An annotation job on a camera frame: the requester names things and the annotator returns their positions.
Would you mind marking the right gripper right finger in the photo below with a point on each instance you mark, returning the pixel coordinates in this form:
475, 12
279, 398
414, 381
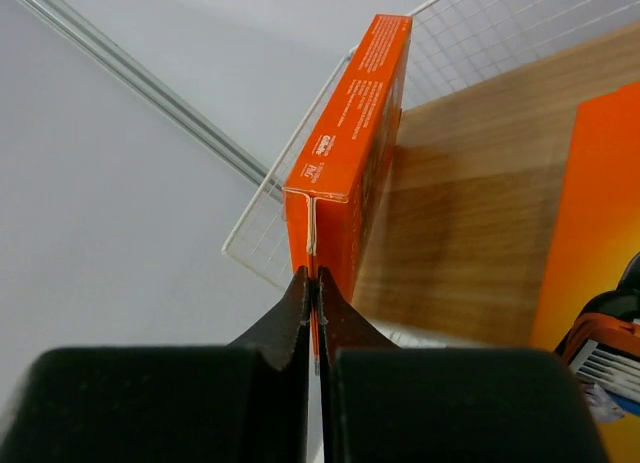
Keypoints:
385, 403

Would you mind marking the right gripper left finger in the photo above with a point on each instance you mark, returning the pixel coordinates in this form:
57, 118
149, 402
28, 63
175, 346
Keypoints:
245, 401

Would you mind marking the white wire wooden shelf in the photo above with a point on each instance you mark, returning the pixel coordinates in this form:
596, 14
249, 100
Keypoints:
460, 239

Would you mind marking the orange razor box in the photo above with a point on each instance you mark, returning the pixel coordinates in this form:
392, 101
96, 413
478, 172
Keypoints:
334, 188
584, 398

